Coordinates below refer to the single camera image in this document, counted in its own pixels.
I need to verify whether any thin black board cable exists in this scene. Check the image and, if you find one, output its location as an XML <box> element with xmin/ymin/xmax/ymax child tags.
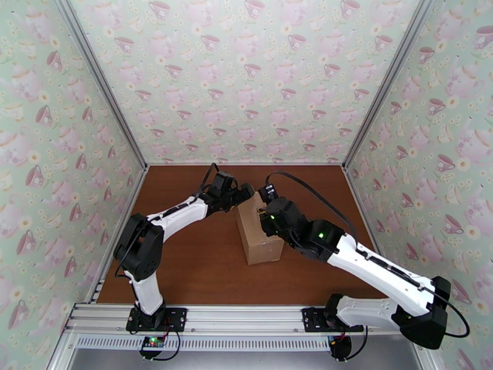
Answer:
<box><xmin>344</xmin><ymin>324</ymin><xmax>370</xmax><ymax>360</ymax></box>
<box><xmin>139</xmin><ymin>329</ymin><xmax>182</xmax><ymax>362</ymax></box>

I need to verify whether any aluminium side rail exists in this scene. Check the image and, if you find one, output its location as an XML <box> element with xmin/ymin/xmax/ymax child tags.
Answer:
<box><xmin>86</xmin><ymin>166</ymin><xmax>150</xmax><ymax>304</ymax></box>
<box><xmin>343</xmin><ymin>166</ymin><xmax>403</xmax><ymax>304</ymax></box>

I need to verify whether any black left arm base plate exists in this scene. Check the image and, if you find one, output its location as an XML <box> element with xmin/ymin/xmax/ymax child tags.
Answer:
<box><xmin>126</xmin><ymin>307</ymin><xmax>189</xmax><ymax>334</ymax></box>

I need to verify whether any thin aluminium wall strip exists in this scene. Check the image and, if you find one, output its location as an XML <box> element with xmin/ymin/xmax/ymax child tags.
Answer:
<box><xmin>146</xmin><ymin>162</ymin><xmax>346</xmax><ymax>167</ymax></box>

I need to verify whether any perforated metal cable tray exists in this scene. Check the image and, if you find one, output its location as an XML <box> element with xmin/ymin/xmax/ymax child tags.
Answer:
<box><xmin>75</xmin><ymin>334</ymin><xmax>334</xmax><ymax>352</ymax></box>

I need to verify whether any aluminium frame rail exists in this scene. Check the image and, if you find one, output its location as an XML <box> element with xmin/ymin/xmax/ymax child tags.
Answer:
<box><xmin>63</xmin><ymin>302</ymin><xmax>428</xmax><ymax>336</ymax></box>

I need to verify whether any small controller circuit board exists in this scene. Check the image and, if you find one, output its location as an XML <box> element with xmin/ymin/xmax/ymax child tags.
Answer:
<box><xmin>140</xmin><ymin>335</ymin><xmax>166</xmax><ymax>352</ymax></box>
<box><xmin>327</xmin><ymin>334</ymin><xmax>352</xmax><ymax>361</ymax></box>

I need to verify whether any aluminium corner post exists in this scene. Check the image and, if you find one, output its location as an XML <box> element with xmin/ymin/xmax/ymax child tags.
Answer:
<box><xmin>51</xmin><ymin>0</ymin><xmax>150</xmax><ymax>170</ymax></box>
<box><xmin>341</xmin><ymin>0</ymin><xmax>441</xmax><ymax>171</ymax></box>

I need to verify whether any brown cardboard express box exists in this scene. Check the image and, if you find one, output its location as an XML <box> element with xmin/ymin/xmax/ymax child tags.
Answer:
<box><xmin>235</xmin><ymin>191</ymin><xmax>285</xmax><ymax>266</ymax></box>

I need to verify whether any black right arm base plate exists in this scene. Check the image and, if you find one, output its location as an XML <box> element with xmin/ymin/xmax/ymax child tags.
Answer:
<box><xmin>301</xmin><ymin>307</ymin><xmax>365</xmax><ymax>334</ymax></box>

